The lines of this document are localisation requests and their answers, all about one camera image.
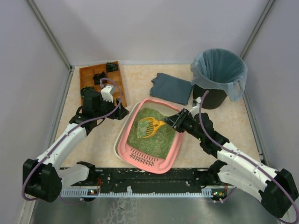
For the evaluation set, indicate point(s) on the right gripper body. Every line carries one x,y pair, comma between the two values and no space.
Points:
180,120

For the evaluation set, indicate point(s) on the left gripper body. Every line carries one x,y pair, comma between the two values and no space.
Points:
119,110

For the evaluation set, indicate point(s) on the yellow plastic litter scoop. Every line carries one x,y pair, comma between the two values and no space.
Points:
147,127

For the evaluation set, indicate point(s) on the pink litter box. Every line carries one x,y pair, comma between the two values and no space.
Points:
142,160

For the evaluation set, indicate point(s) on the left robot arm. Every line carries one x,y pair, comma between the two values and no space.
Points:
42,177

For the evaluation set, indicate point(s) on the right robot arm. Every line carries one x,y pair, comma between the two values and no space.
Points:
275,190

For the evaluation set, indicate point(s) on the green cat litter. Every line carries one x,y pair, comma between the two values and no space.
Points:
158,145

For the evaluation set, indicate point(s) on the folded grey-blue cloth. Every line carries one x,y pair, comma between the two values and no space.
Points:
171,89

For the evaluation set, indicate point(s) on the black trash bin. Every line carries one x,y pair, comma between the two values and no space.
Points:
213,99

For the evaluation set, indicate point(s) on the black green coiled item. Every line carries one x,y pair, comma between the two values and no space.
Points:
86,90

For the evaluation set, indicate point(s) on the black coiled item middle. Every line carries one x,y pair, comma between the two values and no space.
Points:
98,76

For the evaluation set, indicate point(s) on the black coiled item top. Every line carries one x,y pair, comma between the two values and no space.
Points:
111,67

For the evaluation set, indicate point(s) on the wooden compartment tray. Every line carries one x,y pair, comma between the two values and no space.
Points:
90,77

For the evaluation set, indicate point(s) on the blue plastic bin liner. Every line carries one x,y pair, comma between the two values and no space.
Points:
220,69

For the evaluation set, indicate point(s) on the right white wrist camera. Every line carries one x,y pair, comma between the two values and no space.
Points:
195,106

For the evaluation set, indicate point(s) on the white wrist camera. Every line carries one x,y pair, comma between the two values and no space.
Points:
107,93
195,106

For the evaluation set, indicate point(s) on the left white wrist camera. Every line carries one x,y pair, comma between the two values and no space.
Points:
107,93

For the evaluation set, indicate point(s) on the black metal base rail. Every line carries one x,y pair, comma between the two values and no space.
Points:
136,183

